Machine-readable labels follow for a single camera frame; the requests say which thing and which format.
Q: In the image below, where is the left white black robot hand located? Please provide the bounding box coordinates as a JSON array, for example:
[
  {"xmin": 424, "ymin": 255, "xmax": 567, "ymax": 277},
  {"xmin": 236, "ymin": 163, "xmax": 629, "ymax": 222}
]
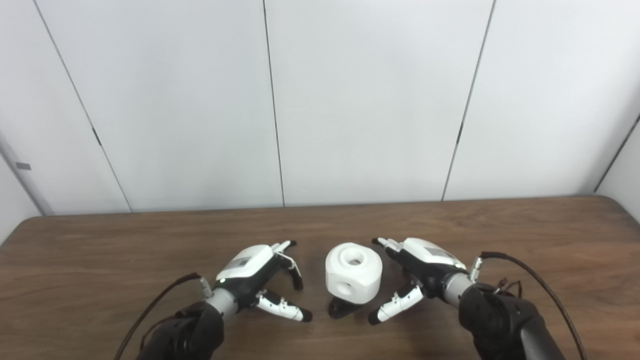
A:
[{"xmin": 215, "ymin": 240, "xmax": 314, "ymax": 323}]

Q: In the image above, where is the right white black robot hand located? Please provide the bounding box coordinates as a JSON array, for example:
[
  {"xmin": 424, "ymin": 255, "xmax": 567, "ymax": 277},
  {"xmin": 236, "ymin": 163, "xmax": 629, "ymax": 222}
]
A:
[{"xmin": 368, "ymin": 237, "xmax": 473, "ymax": 326}]

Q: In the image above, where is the round white plastic piece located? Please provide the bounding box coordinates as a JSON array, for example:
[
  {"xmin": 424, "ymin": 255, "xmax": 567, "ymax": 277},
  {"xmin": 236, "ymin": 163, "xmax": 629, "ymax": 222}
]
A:
[{"xmin": 325, "ymin": 242, "xmax": 384, "ymax": 305}]

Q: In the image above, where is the black plastic holder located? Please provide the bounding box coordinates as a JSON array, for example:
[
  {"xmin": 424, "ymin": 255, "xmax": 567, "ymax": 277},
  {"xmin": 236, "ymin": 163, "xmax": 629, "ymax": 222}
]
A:
[{"xmin": 328, "ymin": 296, "xmax": 366, "ymax": 320}]

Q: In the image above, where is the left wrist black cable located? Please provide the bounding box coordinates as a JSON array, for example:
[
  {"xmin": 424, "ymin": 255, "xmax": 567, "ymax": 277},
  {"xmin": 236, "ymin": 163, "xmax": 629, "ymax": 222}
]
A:
[{"xmin": 114, "ymin": 272, "xmax": 213, "ymax": 360}]

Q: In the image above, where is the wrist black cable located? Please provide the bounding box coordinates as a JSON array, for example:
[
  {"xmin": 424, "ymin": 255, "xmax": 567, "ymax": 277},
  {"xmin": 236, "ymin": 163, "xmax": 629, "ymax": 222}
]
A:
[
  {"xmin": 114, "ymin": 272, "xmax": 213, "ymax": 360},
  {"xmin": 469, "ymin": 251, "xmax": 588, "ymax": 360}
]

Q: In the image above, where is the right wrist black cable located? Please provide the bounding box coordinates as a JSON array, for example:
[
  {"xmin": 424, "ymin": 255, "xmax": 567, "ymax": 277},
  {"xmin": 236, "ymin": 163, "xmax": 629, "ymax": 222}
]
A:
[{"xmin": 469, "ymin": 251, "xmax": 588, "ymax": 360}]

